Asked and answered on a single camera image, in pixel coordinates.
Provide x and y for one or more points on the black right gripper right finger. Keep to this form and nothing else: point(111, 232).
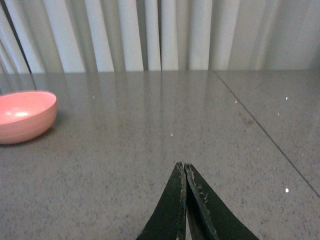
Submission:
point(209, 217)

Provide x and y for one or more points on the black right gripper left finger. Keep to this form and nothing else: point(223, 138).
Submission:
point(168, 221)

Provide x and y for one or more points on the white pleated curtain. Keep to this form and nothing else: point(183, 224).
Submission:
point(78, 36)

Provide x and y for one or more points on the pink plastic bowl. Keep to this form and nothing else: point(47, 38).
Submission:
point(26, 115)

